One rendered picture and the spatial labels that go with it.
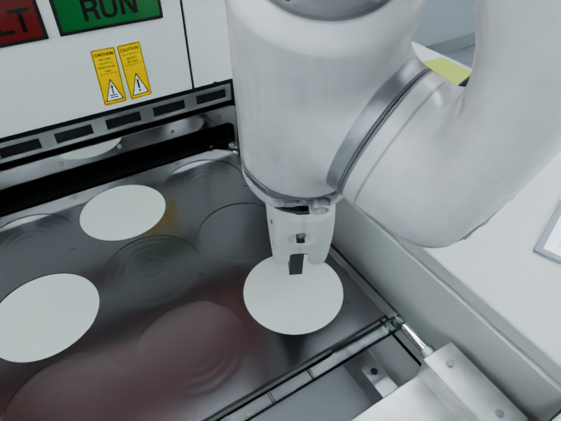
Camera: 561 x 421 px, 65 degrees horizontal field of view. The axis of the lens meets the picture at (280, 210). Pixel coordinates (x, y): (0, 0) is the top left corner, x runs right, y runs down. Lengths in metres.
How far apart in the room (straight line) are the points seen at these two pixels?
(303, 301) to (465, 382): 0.16
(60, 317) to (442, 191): 0.38
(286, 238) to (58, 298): 0.26
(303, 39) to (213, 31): 0.46
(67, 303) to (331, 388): 0.28
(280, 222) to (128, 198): 0.30
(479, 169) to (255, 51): 0.10
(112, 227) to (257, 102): 0.37
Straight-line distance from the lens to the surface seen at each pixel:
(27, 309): 0.50
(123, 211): 0.57
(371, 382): 0.46
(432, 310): 0.45
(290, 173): 0.25
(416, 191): 0.20
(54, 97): 0.60
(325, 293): 0.45
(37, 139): 0.62
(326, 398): 0.48
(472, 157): 0.17
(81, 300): 0.49
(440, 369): 0.42
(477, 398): 0.42
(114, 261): 0.51
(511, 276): 0.43
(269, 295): 0.45
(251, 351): 0.41
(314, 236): 0.34
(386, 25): 0.18
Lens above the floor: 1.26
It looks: 42 degrees down
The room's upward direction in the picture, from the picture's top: straight up
